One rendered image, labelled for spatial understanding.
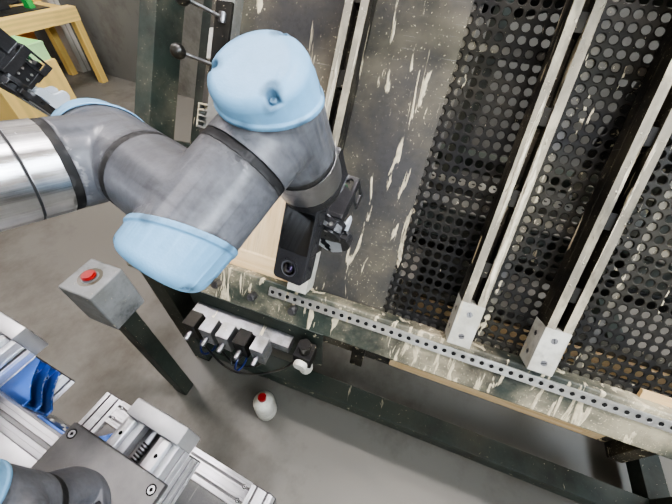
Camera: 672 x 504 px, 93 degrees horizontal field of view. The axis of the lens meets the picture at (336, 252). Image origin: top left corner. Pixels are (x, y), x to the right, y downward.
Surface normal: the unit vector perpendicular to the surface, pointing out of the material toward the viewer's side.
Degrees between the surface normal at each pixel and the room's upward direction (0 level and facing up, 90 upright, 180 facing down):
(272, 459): 0
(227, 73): 28
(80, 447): 0
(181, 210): 38
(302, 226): 60
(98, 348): 0
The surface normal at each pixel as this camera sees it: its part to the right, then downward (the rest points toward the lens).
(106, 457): 0.05, -0.67
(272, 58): -0.15, -0.29
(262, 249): -0.25, 0.22
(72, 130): 0.48, -0.49
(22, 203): 0.77, 0.55
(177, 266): 0.48, 0.25
